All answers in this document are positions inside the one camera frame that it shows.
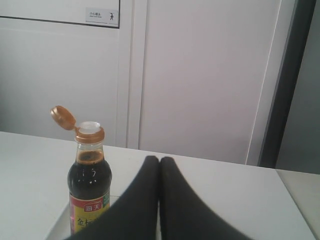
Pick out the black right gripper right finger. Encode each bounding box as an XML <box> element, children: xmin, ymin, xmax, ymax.
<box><xmin>159</xmin><ymin>156</ymin><xmax>250</xmax><ymax>240</ymax></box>

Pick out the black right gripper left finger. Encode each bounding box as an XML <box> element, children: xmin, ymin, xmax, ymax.
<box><xmin>68</xmin><ymin>155</ymin><xmax>160</xmax><ymax>240</ymax></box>

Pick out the dark soy sauce bottle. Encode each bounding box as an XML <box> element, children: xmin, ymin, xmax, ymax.
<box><xmin>50</xmin><ymin>105</ymin><xmax>112</xmax><ymax>234</ymax></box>

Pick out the white rectangular plastic tray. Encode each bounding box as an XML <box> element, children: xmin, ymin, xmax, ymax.
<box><xmin>46</xmin><ymin>193</ymin><xmax>121</xmax><ymax>240</ymax></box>

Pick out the white wall sign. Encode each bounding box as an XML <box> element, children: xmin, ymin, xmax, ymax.
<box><xmin>85</xmin><ymin>7</ymin><xmax>119</xmax><ymax>28</ymax></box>

